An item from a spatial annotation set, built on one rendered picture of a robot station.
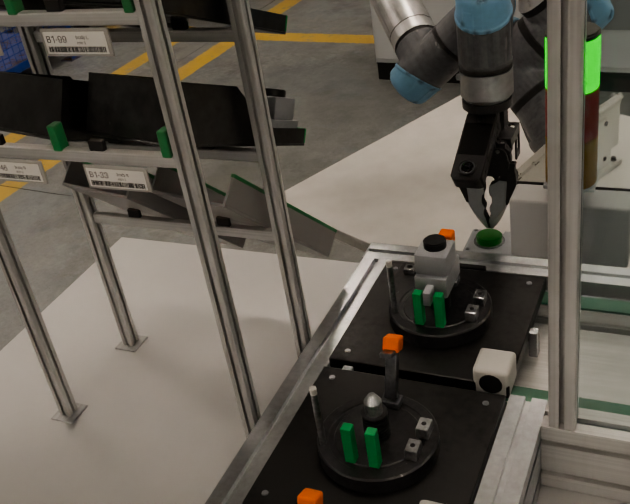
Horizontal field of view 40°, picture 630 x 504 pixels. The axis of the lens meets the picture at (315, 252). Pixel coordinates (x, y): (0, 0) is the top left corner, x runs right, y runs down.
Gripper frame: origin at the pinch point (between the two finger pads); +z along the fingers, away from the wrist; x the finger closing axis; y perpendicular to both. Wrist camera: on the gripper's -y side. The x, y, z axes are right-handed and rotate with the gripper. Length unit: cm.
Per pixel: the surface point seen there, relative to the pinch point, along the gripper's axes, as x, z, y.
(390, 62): 125, 89, 293
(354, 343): 11.2, 2.4, -29.8
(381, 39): 128, 76, 292
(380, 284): 12.4, 2.3, -15.9
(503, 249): -2.6, 3.3, -2.0
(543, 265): -9.3, 3.3, -5.2
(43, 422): 57, 13, -45
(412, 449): -3.6, -1.1, -49.6
